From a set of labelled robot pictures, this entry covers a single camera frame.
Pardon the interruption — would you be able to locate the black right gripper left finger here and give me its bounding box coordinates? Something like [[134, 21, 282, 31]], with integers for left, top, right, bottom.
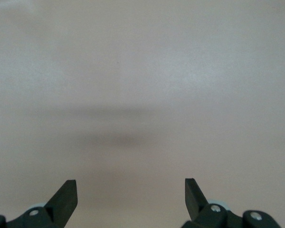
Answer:
[[0, 180, 78, 228]]

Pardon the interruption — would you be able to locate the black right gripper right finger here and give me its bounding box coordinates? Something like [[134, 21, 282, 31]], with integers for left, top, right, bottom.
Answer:
[[181, 178, 282, 228]]

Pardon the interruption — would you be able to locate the brown table cover cloth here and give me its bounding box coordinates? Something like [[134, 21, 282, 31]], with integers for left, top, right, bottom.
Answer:
[[0, 0, 285, 228]]

